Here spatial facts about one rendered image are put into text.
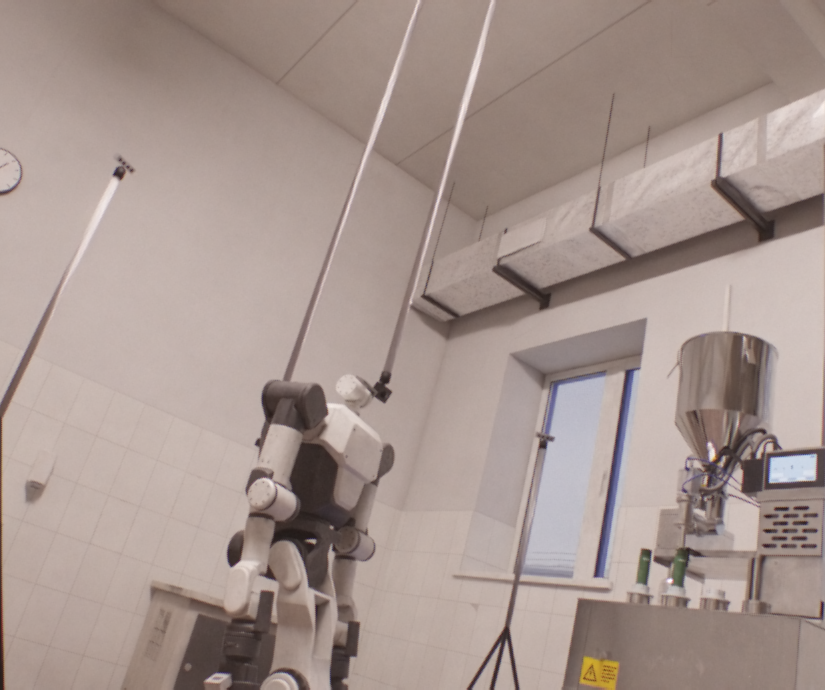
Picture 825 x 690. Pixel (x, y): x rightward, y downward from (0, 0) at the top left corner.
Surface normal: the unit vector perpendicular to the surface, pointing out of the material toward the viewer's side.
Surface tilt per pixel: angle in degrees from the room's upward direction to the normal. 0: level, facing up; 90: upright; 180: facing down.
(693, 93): 180
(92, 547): 90
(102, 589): 90
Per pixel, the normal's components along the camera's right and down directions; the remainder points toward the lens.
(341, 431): 0.36, -0.38
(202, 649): 0.58, -0.19
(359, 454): 0.88, 0.04
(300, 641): -0.41, -0.47
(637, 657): -0.77, -0.43
